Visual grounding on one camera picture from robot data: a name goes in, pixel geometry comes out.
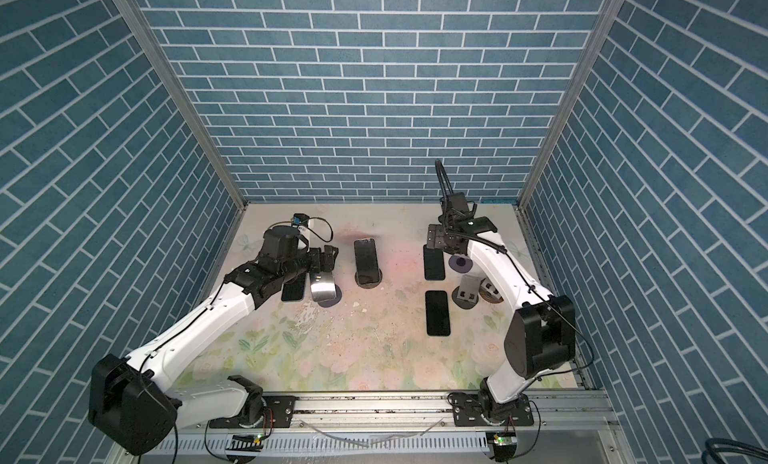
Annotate purple phone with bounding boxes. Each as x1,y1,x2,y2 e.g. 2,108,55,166
309,271,337,303

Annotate black phone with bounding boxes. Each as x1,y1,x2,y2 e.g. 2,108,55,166
425,290,451,337
423,245,446,281

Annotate teal phone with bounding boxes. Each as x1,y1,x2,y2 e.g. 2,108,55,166
353,238,381,273
281,275,306,302

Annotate wooden stand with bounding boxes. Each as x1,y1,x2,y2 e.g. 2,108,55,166
354,269,383,289
478,278,504,304

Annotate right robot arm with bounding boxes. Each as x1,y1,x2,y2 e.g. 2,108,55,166
426,224,579,424

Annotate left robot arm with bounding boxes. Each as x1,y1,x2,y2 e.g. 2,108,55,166
87,225,338,456

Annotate dark grey stand back right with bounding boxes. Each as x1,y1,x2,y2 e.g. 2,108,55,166
451,274,482,310

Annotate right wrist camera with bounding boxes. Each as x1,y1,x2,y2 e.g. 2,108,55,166
438,192,498,235

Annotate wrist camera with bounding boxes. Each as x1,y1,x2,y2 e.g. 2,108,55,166
290,213,310,227
438,192,498,235

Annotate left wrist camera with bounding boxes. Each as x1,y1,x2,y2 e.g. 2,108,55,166
290,213,310,227

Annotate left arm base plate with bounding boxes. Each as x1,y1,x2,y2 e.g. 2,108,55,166
209,394,297,431

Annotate grey cable on rail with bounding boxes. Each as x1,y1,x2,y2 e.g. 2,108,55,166
298,418,446,450

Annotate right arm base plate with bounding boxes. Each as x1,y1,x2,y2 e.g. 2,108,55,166
446,391,534,427

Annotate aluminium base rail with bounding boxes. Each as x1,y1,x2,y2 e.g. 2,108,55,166
119,389,625,436

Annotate black cable bottom right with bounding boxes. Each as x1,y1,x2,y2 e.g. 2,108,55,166
700,437,768,464

